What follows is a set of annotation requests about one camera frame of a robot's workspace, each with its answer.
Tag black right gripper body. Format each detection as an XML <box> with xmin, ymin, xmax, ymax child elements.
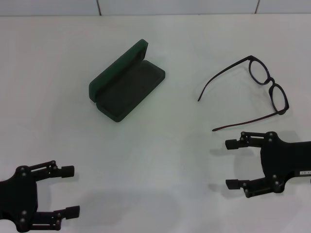
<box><xmin>260</xmin><ymin>132</ymin><xmax>311</xmax><ymax>195</ymax></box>

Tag black glasses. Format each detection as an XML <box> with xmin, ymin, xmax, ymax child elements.
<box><xmin>197</xmin><ymin>55</ymin><xmax>290</xmax><ymax>132</ymax></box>

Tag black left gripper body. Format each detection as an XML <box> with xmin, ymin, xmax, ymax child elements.
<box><xmin>0</xmin><ymin>166</ymin><xmax>39</xmax><ymax>233</ymax></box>

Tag green glasses case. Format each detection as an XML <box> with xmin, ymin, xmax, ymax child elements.
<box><xmin>88</xmin><ymin>38</ymin><xmax>166</xmax><ymax>123</ymax></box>

